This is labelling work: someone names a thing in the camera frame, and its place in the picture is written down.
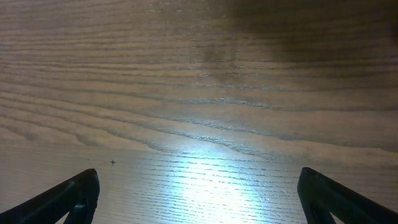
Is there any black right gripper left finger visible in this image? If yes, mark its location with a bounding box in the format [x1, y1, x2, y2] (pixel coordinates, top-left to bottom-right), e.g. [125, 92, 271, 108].
[1, 169, 100, 224]

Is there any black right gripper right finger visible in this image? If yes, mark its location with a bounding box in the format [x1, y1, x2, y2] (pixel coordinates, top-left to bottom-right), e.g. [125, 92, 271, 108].
[297, 167, 397, 224]

